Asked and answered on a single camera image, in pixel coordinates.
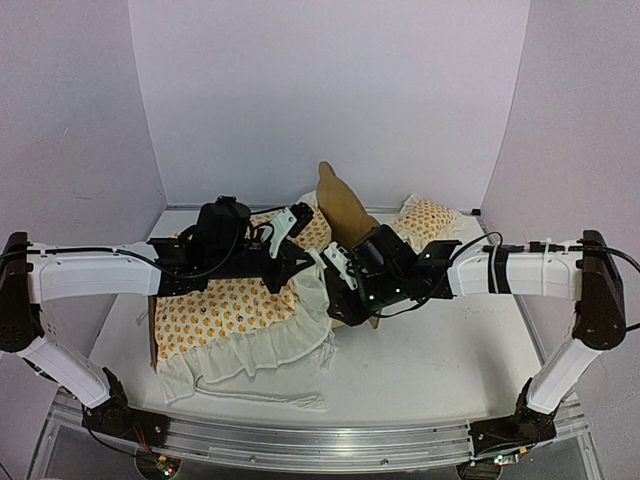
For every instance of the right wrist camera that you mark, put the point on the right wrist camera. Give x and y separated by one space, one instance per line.
338 257

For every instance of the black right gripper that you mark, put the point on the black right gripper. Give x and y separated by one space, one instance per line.
353 315

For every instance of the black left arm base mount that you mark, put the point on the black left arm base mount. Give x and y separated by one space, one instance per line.
116 418

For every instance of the small duck print pillow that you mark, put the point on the small duck print pillow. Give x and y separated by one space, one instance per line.
421 221

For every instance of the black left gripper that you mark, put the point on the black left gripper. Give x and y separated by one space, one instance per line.
288 265

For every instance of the aluminium front rail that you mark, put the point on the aluminium front rail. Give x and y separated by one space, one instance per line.
321 448

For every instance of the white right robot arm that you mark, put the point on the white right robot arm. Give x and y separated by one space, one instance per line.
583 272

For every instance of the duck print mattress cushion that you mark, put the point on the duck print mattress cushion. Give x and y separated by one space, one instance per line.
237 326

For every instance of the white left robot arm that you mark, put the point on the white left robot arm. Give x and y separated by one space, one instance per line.
33 274

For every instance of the wooden pet bed frame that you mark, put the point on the wooden pet bed frame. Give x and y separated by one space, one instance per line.
338 216

